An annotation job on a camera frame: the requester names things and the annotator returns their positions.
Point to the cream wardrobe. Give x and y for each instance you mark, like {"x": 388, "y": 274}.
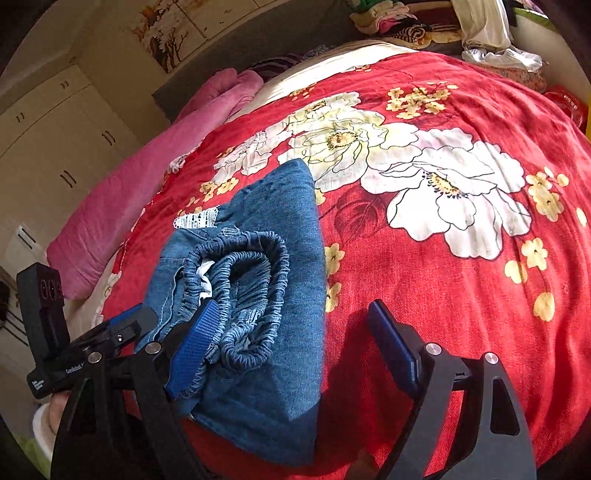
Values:
{"x": 46, "y": 138}

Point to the person's left hand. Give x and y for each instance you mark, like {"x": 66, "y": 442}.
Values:
{"x": 57, "y": 410}

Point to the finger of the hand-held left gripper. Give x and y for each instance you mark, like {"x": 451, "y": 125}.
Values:
{"x": 134, "y": 323}

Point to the pink blanket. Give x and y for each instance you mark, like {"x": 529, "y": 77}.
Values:
{"x": 138, "y": 184}

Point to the blue denim pants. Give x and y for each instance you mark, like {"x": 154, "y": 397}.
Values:
{"x": 286, "y": 258}

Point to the dark striped cloth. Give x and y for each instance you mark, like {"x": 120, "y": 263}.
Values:
{"x": 277, "y": 64}

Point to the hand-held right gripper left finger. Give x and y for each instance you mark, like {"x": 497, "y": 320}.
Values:
{"x": 194, "y": 341}

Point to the person's left forearm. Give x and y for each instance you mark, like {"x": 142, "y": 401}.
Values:
{"x": 44, "y": 443}

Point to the grey headboard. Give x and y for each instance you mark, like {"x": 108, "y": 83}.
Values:
{"x": 258, "y": 60}

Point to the green windowsill mat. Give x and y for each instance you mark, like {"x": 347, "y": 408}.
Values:
{"x": 533, "y": 18}

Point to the white crumpled cloth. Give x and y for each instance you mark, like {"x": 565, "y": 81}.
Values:
{"x": 503, "y": 57}

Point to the pile of folded clothes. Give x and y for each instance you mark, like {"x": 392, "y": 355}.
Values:
{"x": 401, "y": 23}

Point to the red floral blanket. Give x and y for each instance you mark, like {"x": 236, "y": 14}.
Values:
{"x": 461, "y": 323}

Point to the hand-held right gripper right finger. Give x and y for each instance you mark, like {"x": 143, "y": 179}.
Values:
{"x": 392, "y": 341}

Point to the wall poster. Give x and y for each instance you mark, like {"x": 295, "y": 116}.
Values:
{"x": 184, "y": 32}

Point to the cream curtain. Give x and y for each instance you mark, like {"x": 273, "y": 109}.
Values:
{"x": 480, "y": 23}

